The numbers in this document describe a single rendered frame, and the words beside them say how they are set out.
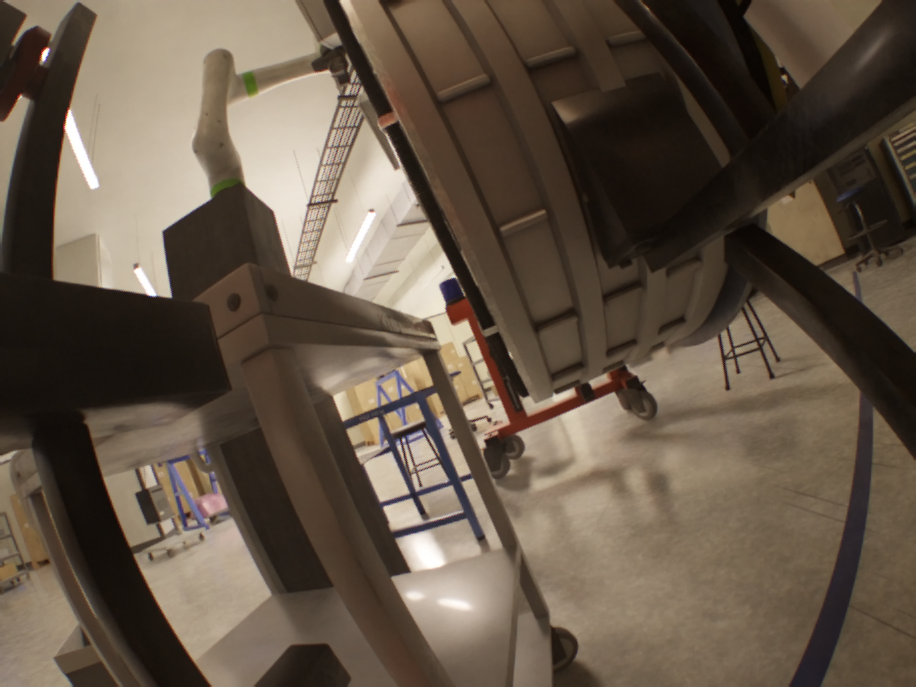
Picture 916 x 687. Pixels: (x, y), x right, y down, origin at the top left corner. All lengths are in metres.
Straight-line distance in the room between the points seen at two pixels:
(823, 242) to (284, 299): 5.20
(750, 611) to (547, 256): 0.70
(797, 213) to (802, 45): 4.86
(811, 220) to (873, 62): 5.02
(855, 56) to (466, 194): 0.40
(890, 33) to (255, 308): 0.34
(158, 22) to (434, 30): 3.71
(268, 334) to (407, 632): 0.19
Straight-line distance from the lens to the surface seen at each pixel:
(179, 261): 1.29
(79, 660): 1.12
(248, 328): 0.22
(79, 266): 6.24
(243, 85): 1.71
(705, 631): 0.80
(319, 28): 1.17
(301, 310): 0.26
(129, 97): 4.63
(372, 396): 7.49
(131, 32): 4.19
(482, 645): 0.48
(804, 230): 5.25
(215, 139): 1.31
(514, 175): 0.49
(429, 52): 0.52
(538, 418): 2.11
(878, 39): 0.23
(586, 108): 0.50
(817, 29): 0.41
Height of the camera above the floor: 0.59
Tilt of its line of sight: 5 degrees up
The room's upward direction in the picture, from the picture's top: 22 degrees counter-clockwise
